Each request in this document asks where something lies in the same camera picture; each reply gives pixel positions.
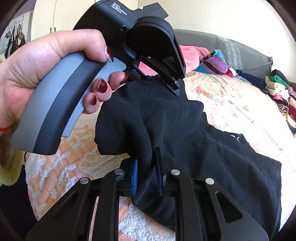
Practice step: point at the black orange-cuffed small garment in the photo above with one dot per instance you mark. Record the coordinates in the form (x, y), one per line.
(144, 115)

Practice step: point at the pile of folded clothes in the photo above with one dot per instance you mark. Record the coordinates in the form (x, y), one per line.
(282, 92)

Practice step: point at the grey quilted headboard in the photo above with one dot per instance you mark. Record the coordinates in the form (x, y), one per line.
(239, 56)

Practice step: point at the pink plush blanket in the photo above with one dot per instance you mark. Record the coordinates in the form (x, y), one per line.
(192, 56)

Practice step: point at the dark navy folded cloth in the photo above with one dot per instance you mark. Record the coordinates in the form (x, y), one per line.
(252, 80)

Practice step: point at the left hand red nails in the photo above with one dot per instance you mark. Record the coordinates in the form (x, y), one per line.
(22, 72)

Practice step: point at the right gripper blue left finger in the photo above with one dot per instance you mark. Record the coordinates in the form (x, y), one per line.
(89, 210)

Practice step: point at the striped multicolour cloth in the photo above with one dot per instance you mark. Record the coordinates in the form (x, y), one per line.
(215, 63)

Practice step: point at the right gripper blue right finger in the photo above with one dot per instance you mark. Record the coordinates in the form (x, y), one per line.
(204, 210)

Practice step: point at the orange white patterned blanket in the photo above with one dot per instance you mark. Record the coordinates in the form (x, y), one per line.
(230, 105)

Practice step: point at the yellow-green fleece sleeve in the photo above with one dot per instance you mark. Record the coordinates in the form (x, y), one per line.
(11, 158)

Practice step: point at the cream wardrobe with handles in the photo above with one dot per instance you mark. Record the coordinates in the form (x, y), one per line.
(57, 15)

